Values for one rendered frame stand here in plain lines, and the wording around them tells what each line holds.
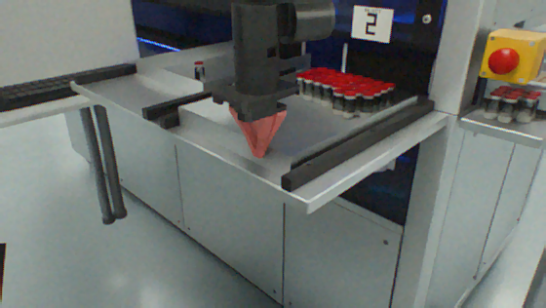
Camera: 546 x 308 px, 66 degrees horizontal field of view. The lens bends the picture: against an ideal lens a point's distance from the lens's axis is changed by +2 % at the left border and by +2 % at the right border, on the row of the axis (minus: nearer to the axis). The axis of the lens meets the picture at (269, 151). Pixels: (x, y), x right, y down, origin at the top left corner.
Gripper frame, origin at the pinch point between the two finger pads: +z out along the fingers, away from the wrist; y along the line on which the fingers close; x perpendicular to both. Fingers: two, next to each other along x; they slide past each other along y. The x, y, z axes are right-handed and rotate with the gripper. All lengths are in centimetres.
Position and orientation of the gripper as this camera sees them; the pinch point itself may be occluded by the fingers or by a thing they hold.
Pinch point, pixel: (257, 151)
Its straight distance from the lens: 57.2
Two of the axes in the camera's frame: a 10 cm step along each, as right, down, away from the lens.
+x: -7.1, -3.1, 6.3
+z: 0.0, 9.0, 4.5
